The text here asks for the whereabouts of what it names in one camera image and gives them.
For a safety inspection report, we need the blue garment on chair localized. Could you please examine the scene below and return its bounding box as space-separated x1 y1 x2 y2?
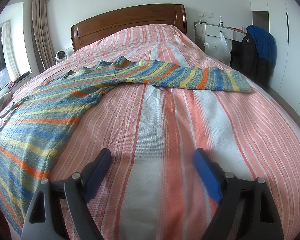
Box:
247 25 277 68

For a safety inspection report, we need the white bedside desk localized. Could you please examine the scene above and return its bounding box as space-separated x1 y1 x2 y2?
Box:
193 22 245 54

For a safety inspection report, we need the white plastic bag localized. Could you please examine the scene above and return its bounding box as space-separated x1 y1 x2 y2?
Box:
204 31 231 66

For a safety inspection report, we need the white window cabinet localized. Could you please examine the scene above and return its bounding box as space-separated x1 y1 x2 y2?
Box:
2 73 31 93

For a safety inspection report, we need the wooden headboard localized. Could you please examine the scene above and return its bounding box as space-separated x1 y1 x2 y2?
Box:
71 3 187 51

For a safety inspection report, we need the pink striped bed cover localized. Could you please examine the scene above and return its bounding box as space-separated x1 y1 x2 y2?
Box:
0 24 300 239

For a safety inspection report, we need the brown curtain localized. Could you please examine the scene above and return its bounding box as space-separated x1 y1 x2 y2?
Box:
31 0 55 70

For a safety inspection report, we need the water bottle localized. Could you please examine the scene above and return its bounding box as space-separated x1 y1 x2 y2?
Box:
219 16 224 26

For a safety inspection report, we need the white sheer curtain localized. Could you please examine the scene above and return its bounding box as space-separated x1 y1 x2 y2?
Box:
2 21 20 81

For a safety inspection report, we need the white wardrobe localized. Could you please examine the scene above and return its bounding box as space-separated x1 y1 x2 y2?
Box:
250 0 300 116

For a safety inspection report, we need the striped knit sweater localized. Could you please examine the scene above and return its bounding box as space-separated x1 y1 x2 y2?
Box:
0 57 251 238

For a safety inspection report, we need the white round fan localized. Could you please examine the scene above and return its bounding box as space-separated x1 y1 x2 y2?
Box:
55 50 68 64

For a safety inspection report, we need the black jacket on chair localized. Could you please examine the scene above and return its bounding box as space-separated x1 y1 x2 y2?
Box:
230 32 273 90

